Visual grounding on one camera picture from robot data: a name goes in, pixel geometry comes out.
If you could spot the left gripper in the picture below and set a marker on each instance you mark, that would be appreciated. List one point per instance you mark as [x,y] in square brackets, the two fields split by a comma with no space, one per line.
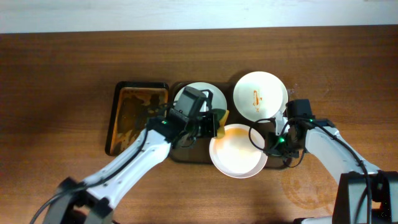
[212,125]

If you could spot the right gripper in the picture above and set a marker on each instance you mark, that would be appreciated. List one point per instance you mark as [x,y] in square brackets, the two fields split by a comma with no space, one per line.
[280,146]

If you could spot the green and yellow sponge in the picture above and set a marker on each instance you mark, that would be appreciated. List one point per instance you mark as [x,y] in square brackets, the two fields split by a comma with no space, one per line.
[220,117]

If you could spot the pale blue plate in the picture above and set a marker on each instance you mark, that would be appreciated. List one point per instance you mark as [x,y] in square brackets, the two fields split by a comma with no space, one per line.
[218,100]

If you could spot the white plate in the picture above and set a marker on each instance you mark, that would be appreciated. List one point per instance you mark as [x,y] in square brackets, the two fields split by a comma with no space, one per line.
[237,154]
[259,95]

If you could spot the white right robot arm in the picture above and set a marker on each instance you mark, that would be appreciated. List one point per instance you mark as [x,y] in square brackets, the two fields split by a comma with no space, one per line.
[366,194]

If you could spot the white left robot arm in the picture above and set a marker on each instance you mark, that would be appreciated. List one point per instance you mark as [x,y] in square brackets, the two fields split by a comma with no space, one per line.
[94,199]

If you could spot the large brown serving tray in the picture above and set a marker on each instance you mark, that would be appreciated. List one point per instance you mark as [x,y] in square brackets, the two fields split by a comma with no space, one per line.
[199,152]

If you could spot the small black water tray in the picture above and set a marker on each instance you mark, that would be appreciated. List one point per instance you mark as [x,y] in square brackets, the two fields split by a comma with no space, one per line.
[133,104]

